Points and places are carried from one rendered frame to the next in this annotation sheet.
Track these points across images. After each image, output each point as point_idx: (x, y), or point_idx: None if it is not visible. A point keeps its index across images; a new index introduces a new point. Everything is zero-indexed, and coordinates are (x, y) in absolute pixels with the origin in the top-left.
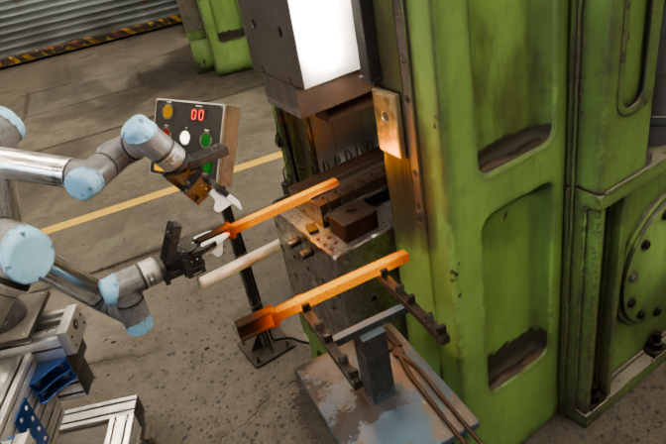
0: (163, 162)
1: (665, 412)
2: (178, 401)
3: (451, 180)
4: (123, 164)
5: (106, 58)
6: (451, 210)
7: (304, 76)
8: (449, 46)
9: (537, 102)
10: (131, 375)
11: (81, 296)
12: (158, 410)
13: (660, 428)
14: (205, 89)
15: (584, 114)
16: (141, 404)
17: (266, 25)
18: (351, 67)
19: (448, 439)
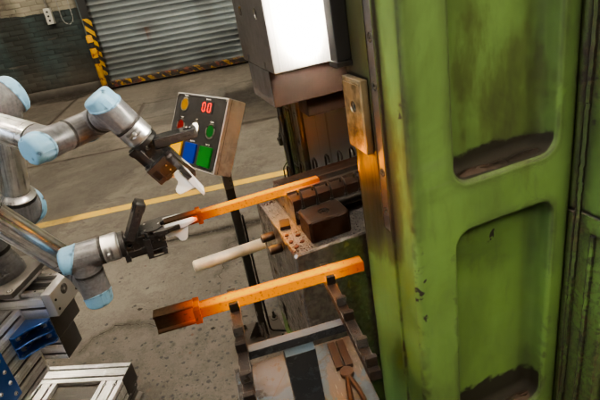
0: (124, 136)
1: None
2: (175, 374)
3: (416, 182)
4: (87, 134)
5: (206, 81)
6: (416, 218)
7: (274, 60)
8: (417, 18)
9: (537, 105)
10: (144, 341)
11: (47, 262)
12: (155, 379)
13: None
14: (273, 108)
15: (596, 123)
16: (134, 372)
17: (246, 9)
18: (329, 56)
19: None
